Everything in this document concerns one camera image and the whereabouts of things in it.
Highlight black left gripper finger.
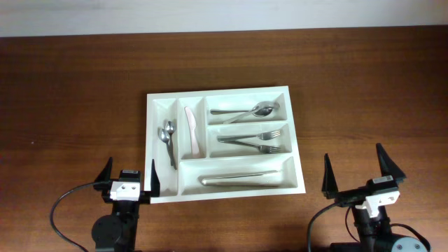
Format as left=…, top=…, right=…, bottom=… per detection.
left=94, top=157, right=113, bottom=182
left=150, top=159, right=160, bottom=197

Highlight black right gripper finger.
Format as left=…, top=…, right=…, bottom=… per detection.
left=321, top=153, right=339, bottom=199
left=376, top=143, right=407, bottom=183

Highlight small metal spoon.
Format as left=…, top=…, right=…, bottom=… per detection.
left=158, top=128, right=177, bottom=170
left=164, top=120, right=176, bottom=168

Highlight metal chopstick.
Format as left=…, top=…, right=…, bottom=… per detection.
left=200, top=179, right=282, bottom=186
left=198, top=170, right=281, bottom=181

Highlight white cutlery tray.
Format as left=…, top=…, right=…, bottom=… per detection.
left=144, top=86, right=305, bottom=203

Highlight pink plastic knife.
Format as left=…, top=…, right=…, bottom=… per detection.
left=184, top=106, right=201, bottom=158

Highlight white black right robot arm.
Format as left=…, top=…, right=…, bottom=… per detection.
left=144, top=143, right=432, bottom=251

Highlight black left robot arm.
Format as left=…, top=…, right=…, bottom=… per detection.
left=92, top=157, right=152, bottom=252

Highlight black left camera cable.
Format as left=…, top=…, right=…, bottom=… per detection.
left=49, top=181, right=106, bottom=252

